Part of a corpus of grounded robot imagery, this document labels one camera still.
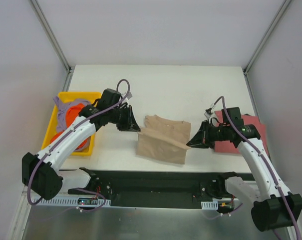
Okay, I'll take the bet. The beige t shirt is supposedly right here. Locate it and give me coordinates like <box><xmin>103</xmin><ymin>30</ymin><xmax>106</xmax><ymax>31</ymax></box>
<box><xmin>136</xmin><ymin>115</ymin><xmax>191</xmax><ymax>165</ymax></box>

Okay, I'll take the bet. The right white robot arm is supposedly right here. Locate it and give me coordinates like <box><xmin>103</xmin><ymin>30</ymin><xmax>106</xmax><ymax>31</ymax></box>
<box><xmin>187</xmin><ymin>107</ymin><xmax>302</xmax><ymax>232</ymax></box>

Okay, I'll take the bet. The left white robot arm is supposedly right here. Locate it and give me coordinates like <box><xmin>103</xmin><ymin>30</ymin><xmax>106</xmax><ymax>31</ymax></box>
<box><xmin>22</xmin><ymin>88</ymin><xmax>140</xmax><ymax>200</ymax></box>

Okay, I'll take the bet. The folded red t shirt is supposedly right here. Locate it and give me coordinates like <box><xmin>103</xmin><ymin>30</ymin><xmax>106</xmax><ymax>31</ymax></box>
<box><xmin>214</xmin><ymin>114</ymin><xmax>269</xmax><ymax>155</ymax></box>

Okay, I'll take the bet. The orange t shirt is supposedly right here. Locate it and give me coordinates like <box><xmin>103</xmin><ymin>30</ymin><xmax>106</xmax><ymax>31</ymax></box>
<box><xmin>50</xmin><ymin>104</ymin><xmax>91</xmax><ymax>151</ymax></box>

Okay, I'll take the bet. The lilac t shirt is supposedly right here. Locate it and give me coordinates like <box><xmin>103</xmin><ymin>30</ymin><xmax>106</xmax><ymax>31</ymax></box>
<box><xmin>52</xmin><ymin>95</ymin><xmax>93</xmax><ymax>152</ymax></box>

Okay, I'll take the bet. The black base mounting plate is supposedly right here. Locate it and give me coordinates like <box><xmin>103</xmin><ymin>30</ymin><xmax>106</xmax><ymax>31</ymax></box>
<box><xmin>67</xmin><ymin>167</ymin><xmax>244</xmax><ymax>209</ymax></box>

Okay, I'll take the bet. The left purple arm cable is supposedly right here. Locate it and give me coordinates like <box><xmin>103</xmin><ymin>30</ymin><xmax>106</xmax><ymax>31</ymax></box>
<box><xmin>27</xmin><ymin>79</ymin><xmax>131</xmax><ymax>213</ymax></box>

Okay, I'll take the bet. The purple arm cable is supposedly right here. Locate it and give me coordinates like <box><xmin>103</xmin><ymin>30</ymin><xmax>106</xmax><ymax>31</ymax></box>
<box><xmin>203</xmin><ymin>96</ymin><xmax>301</xmax><ymax>240</ymax></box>
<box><xmin>27</xmin><ymin>79</ymin><xmax>131</xmax><ymax>213</ymax></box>

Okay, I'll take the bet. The left aluminium frame post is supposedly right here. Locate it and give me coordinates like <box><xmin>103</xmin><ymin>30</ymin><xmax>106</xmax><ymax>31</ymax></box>
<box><xmin>29</xmin><ymin>0</ymin><xmax>75</xmax><ymax>75</ymax></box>

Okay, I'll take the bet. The aluminium frame post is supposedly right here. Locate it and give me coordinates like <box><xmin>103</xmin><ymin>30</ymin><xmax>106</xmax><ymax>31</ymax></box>
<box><xmin>242</xmin><ymin>0</ymin><xmax>293</xmax><ymax>76</ymax></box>
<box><xmin>29</xmin><ymin>0</ymin><xmax>75</xmax><ymax>75</ymax></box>

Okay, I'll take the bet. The right white cable duct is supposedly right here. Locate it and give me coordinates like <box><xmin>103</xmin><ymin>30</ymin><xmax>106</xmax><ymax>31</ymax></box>
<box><xmin>201</xmin><ymin>201</ymin><xmax>219</xmax><ymax>211</ymax></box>

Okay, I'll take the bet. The white cable duct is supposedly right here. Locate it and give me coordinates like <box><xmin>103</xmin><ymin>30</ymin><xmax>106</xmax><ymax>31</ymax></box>
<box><xmin>201</xmin><ymin>201</ymin><xmax>219</xmax><ymax>211</ymax></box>
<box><xmin>38</xmin><ymin>196</ymin><xmax>111</xmax><ymax>208</ymax></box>

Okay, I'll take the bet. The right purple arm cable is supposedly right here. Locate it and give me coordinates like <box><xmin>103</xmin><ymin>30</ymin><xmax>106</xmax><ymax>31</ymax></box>
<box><xmin>203</xmin><ymin>96</ymin><xmax>301</xmax><ymax>240</ymax></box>

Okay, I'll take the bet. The left white cable duct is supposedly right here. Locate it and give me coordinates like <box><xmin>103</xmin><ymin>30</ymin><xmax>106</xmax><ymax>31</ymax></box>
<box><xmin>38</xmin><ymin>196</ymin><xmax>111</xmax><ymax>208</ymax></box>

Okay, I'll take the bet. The right aluminium frame post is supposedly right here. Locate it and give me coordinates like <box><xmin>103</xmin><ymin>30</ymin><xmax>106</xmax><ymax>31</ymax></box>
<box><xmin>242</xmin><ymin>0</ymin><xmax>293</xmax><ymax>76</ymax></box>

